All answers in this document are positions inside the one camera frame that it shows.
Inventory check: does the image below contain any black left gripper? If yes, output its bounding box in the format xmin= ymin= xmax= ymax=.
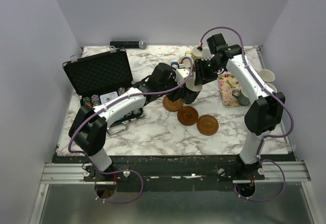
xmin=158 ymin=74 xmax=186 ymax=103

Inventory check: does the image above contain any dark blue mug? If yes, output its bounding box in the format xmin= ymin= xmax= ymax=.
xmin=171 ymin=56 xmax=191 ymax=69

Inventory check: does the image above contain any light green mug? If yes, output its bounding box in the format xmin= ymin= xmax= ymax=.
xmin=184 ymin=45 xmax=202 ymax=62

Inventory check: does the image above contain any brown wooden coaster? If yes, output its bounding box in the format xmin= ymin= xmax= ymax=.
xmin=162 ymin=96 xmax=183 ymax=112
xmin=177 ymin=106 xmax=199 ymax=126
xmin=197 ymin=115 xmax=219 ymax=136

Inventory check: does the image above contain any grey blue mug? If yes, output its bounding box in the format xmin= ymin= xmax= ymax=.
xmin=232 ymin=90 xmax=250 ymax=106

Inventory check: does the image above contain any teal mug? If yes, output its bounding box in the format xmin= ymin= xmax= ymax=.
xmin=182 ymin=78 xmax=202 ymax=104

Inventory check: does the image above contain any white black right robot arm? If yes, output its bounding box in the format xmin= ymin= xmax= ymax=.
xmin=195 ymin=34 xmax=285 ymax=179

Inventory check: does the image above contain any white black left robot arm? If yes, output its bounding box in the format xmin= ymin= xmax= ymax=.
xmin=68 ymin=60 xmax=193 ymax=181

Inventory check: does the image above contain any floral serving tray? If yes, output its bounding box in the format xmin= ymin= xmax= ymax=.
xmin=218 ymin=73 xmax=245 ymax=107

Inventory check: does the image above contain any black microphone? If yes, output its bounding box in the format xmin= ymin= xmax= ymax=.
xmin=110 ymin=40 xmax=147 ymax=49

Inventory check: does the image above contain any pink mug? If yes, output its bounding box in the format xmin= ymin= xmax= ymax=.
xmin=259 ymin=69 xmax=275 ymax=82

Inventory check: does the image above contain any white card deck box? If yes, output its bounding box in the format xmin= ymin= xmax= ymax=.
xmin=99 ymin=91 xmax=119 ymax=104

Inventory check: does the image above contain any black poker chip case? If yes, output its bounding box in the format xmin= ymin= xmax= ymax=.
xmin=62 ymin=48 xmax=133 ymax=135

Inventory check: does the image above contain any light blue mug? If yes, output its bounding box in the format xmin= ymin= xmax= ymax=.
xmin=266 ymin=83 xmax=278 ymax=93

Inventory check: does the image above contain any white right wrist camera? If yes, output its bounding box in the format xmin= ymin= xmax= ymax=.
xmin=201 ymin=47 xmax=213 ymax=61

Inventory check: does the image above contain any aluminium mounting rail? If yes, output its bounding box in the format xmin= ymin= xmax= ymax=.
xmin=41 ymin=161 xmax=311 ymax=185

